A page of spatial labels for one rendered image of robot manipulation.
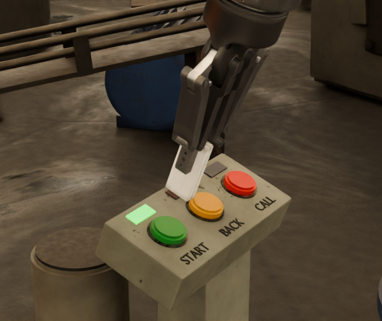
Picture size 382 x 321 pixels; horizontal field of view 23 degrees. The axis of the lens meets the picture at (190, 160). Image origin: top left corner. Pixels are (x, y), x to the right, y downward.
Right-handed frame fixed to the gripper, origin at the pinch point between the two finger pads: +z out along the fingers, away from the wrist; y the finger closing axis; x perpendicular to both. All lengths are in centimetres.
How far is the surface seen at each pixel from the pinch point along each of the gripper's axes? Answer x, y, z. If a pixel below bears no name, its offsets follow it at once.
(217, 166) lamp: -3.5, -15.7, 9.0
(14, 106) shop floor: -134, -142, 123
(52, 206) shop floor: -74, -90, 101
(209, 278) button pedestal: 5.9, -2.6, 13.0
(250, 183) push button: 1.5, -15.2, 8.0
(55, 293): -9.7, 2.5, 25.0
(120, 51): -31.0, -30.9, 12.1
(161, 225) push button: -0.3, 0.7, 8.0
